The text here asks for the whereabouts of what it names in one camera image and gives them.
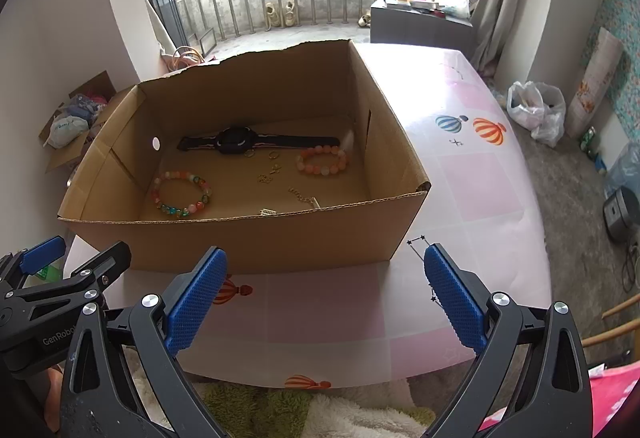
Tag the pink printed tablecloth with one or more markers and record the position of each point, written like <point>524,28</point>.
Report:
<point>475,193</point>

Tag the fluffy white green robe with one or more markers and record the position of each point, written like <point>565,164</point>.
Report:
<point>325,413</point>

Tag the grey round appliance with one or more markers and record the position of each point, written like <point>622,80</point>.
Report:
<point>622,215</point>

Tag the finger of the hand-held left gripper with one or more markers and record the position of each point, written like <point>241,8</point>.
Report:
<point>100,268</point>
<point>42,255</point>

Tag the wooden chair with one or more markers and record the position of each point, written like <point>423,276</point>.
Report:
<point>620,313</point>

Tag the open cardboard box of clutter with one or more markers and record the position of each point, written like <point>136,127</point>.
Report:
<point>75,123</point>

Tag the black storage rack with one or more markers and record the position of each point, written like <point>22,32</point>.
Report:
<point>165,13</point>

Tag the pink patterned pajamas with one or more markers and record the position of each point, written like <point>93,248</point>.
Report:
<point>617,398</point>

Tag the rolled floral mat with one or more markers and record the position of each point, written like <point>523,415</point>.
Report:
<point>597,78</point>

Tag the green drink can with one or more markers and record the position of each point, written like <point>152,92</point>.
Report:
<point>590,140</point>

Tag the dark cabinet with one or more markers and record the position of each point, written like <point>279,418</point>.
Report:
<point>425,31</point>

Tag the clear water bottle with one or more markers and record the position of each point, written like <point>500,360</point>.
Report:
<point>625,171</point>

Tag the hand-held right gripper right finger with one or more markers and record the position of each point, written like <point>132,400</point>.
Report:
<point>455,303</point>

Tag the beige shoe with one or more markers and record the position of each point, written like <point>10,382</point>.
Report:
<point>272,14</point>
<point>291,14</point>

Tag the gold comb hair clip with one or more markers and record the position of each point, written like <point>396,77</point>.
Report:
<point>267,211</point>

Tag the picture frame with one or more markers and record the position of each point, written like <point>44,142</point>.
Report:
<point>207,41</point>

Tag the white plastic bag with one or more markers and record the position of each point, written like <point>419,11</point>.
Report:
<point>535,113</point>

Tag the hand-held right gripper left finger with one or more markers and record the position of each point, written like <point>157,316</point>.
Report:
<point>195,303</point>

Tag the brown cardboard box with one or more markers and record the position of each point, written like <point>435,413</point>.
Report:
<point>300,238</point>

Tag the teal floral cloth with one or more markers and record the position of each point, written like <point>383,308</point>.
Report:
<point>627,68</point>

